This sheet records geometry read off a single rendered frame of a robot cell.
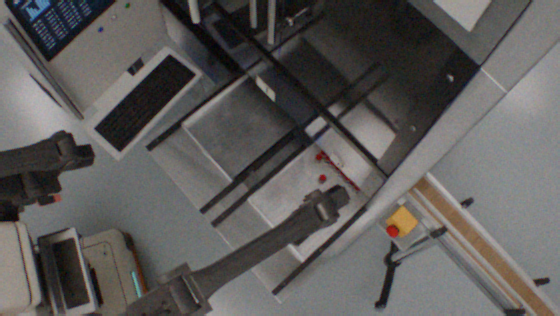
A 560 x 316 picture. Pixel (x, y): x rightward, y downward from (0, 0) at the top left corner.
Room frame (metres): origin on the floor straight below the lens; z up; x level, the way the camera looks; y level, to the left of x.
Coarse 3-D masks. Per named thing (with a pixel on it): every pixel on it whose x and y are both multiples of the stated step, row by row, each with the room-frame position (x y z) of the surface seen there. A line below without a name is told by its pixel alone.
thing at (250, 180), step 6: (252, 174) 0.45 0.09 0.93; (246, 180) 0.43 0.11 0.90; (252, 180) 0.43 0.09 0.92; (240, 186) 0.42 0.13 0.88; (246, 186) 0.42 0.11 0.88; (234, 192) 0.39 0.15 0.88; (240, 192) 0.40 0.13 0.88; (228, 198) 0.37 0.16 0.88; (234, 198) 0.37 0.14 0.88; (222, 204) 0.35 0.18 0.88; (228, 204) 0.35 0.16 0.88
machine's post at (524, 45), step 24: (552, 0) 0.39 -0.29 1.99; (528, 24) 0.39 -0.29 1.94; (552, 24) 0.38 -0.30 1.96; (504, 48) 0.39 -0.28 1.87; (528, 48) 0.38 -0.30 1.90; (480, 72) 0.40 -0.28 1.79; (504, 72) 0.38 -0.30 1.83; (528, 72) 0.37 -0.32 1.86; (456, 96) 0.40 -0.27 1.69; (480, 96) 0.38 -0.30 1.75; (504, 96) 0.37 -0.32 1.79; (456, 120) 0.38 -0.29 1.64; (480, 120) 0.37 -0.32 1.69; (432, 144) 0.39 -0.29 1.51; (456, 144) 0.37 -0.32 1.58; (408, 168) 0.39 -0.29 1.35; (384, 192) 0.39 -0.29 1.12
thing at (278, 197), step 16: (304, 160) 0.53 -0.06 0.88; (288, 176) 0.47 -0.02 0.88; (304, 176) 0.48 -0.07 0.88; (336, 176) 0.49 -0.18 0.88; (256, 192) 0.40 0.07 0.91; (272, 192) 0.41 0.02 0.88; (288, 192) 0.42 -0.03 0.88; (304, 192) 0.43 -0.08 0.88; (256, 208) 0.35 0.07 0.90; (272, 208) 0.36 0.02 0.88; (288, 208) 0.37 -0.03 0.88; (352, 208) 0.39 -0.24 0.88; (272, 224) 0.30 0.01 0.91; (336, 224) 0.34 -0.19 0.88; (320, 240) 0.28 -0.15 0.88; (304, 256) 0.22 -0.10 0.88
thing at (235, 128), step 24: (216, 96) 0.70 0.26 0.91; (240, 96) 0.73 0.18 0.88; (264, 96) 0.74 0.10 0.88; (192, 120) 0.62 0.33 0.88; (216, 120) 0.63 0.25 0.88; (240, 120) 0.64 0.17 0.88; (264, 120) 0.66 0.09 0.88; (288, 120) 0.67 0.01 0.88; (216, 144) 0.55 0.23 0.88; (240, 144) 0.56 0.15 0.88; (264, 144) 0.57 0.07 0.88; (240, 168) 0.48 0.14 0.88
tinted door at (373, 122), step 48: (288, 0) 0.68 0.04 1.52; (336, 0) 0.60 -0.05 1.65; (384, 0) 0.53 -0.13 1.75; (288, 48) 0.67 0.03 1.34; (336, 48) 0.58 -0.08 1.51; (384, 48) 0.51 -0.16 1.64; (432, 48) 0.46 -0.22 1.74; (336, 96) 0.56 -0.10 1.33; (384, 96) 0.48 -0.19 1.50; (384, 144) 0.45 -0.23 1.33
